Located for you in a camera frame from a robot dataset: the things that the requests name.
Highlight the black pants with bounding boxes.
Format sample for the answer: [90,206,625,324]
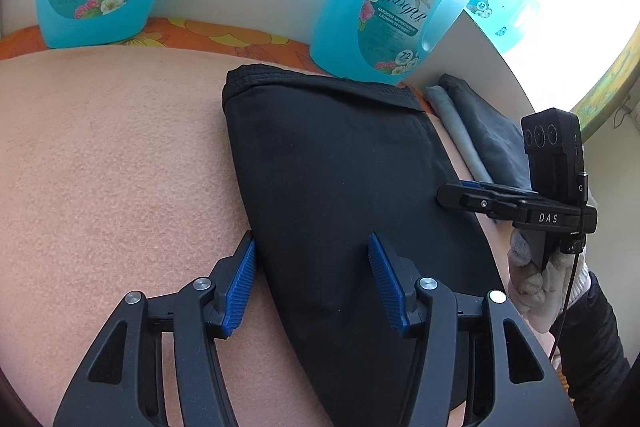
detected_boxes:
[222,64,502,426]

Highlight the black jacket sleeve forearm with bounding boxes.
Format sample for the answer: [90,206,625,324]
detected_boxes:
[551,275,639,426]

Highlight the white gloved right hand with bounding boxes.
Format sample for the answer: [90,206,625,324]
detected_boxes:
[508,229,591,334]

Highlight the dark grey folded garment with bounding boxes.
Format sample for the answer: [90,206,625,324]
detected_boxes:
[438,74,532,190]

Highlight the light grey folded garment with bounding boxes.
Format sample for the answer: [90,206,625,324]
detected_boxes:
[424,86,494,183]

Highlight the green yellow curtain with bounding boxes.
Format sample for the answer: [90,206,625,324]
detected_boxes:
[572,26,640,142]

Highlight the blue bottle on windowsill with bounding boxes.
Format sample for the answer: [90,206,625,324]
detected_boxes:
[465,0,528,54]

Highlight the right blue detergent bottle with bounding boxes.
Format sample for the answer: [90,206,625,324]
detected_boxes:
[309,0,470,84]

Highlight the orange floral bed sheet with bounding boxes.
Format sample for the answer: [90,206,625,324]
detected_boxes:
[0,16,432,108]

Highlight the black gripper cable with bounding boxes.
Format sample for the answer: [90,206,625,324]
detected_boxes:
[546,171,589,363]

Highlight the black camera box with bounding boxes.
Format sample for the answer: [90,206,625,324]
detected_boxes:
[521,108,588,206]

